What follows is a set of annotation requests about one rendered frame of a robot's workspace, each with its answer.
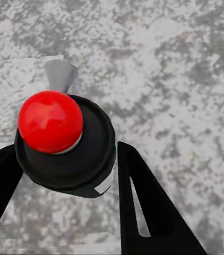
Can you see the insectifuge atomizer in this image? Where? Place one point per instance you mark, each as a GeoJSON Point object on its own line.
{"type": "Point", "coordinates": [65, 143]}

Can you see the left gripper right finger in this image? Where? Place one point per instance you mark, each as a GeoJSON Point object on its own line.
{"type": "Point", "coordinates": [170, 235]}

